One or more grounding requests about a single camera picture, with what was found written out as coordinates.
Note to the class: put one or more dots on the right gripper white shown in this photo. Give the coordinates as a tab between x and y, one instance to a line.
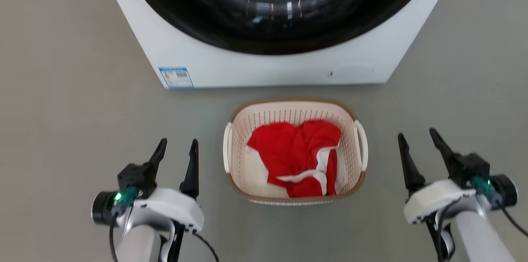
437	200

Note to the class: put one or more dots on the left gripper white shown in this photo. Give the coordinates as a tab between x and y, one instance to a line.
173	206

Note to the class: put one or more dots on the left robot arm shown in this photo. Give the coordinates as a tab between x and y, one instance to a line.
138	245

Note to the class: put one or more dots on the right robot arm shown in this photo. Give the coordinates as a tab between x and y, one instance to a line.
478	237

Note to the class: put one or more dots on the beige plastic laundry basket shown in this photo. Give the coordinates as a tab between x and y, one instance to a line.
239	138

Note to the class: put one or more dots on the white cloth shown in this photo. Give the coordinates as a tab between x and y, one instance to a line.
253	173

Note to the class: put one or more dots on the blue energy label sticker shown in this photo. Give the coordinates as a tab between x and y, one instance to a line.
176	77

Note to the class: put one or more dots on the red garment with white trim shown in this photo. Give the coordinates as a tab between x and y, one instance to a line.
288	150

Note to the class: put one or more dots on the white front-load washing machine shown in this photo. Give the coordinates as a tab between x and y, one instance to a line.
247	68

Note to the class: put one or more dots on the black round washer door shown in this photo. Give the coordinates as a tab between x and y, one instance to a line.
185	18

